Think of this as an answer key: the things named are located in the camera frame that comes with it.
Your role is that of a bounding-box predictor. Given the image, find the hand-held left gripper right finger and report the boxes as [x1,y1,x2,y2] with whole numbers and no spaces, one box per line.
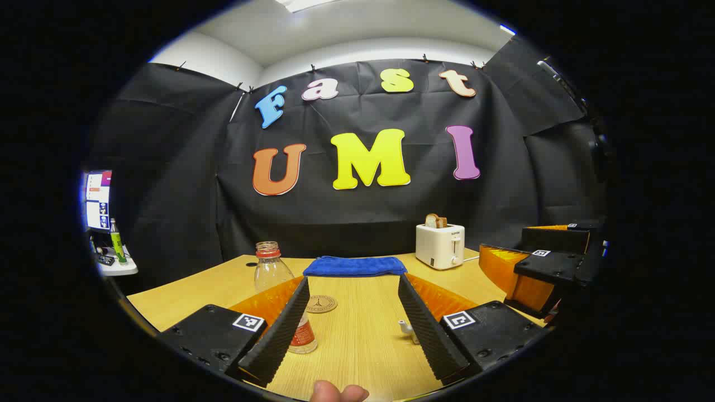
[397,272,546,386]

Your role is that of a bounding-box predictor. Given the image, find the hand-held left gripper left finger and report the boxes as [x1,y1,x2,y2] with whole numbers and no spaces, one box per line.
[159,275,311,387]

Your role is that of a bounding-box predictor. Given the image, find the white teacup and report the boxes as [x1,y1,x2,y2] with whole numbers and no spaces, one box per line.
[397,319,420,345]

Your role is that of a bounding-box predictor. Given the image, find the round cork coaster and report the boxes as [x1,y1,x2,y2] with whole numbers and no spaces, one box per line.
[306,294,338,314]

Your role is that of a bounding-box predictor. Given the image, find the clear plastic water bottle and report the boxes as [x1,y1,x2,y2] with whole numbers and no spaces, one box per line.
[254,241,318,355]

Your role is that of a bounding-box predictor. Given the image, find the green bottle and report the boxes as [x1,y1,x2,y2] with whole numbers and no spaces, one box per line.
[109,218,128,265]

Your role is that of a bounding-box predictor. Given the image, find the white toaster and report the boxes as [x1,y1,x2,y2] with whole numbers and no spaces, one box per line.
[416,223,466,271]

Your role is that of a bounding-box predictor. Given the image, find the blue towel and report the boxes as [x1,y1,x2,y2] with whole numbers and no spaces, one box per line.
[303,256,408,277]

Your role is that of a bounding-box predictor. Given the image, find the white side table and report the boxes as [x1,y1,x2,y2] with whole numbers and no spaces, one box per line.
[92,246,139,277]

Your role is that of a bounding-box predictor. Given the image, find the computer monitor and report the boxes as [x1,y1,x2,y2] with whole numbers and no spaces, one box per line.
[84,170,113,232]

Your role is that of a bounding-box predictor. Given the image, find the ceiling light panel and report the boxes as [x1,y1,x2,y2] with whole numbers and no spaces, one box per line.
[277,0,336,13]

